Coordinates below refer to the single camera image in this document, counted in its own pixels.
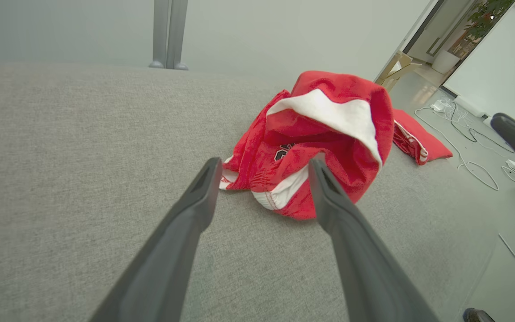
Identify red shorts white stripe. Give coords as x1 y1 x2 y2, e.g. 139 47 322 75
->
220 70 395 221

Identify dark door frame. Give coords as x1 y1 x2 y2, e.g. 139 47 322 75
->
402 0 447 55

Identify red Bulls jersey white sleeves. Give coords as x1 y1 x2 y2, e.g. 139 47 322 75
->
392 109 454 166

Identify long white floor cable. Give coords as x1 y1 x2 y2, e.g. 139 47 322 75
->
414 106 500 192

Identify white plant pot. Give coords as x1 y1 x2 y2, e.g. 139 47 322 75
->
431 48 462 75

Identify light wooden furniture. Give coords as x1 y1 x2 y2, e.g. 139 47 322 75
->
375 50 423 92

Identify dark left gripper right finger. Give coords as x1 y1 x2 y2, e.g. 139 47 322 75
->
308 155 439 322

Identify black floor cable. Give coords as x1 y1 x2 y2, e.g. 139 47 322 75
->
450 102 515 153

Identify green potted plant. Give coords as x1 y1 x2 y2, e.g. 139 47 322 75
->
464 0 515 40

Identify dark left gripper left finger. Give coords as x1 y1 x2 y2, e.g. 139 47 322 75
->
90 157 224 322

